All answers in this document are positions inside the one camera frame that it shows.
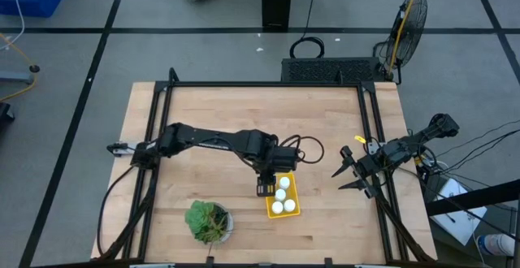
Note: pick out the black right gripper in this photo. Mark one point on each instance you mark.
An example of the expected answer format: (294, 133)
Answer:
(367, 164)

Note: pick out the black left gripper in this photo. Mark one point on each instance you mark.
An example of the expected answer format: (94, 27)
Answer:
(267, 176)

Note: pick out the white pill bottle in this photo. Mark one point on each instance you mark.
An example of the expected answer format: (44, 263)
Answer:
(277, 207)
(289, 205)
(284, 182)
(280, 195)

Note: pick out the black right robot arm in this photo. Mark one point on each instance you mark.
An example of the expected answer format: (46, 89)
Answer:
(406, 148)

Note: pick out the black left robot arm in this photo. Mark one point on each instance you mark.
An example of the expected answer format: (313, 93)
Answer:
(219, 138)

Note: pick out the yellow slotted plastic basket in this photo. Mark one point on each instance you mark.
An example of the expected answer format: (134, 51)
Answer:
(295, 195)

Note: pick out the yellow tag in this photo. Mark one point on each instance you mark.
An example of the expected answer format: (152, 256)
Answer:
(359, 139)

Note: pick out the white faceted plant pot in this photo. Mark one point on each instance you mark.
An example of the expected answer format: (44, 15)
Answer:
(230, 221)

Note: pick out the green succulent plant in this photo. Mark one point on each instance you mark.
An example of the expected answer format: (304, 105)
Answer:
(203, 219)

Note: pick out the black perforated computer case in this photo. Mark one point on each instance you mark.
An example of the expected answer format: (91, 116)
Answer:
(329, 70)

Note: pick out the white flat box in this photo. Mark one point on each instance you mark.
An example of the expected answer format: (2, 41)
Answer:
(459, 215)

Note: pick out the black beam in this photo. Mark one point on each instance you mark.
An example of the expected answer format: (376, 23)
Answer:
(471, 197)

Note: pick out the white and blue container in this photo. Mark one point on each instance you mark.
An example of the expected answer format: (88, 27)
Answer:
(497, 244)

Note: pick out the grey stand foot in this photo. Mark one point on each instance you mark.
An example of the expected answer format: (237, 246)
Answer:
(14, 77)

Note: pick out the black aluminium table frame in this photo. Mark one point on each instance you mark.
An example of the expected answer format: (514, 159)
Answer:
(264, 84)

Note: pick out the black upright post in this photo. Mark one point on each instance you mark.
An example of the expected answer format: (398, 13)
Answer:
(276, 0)

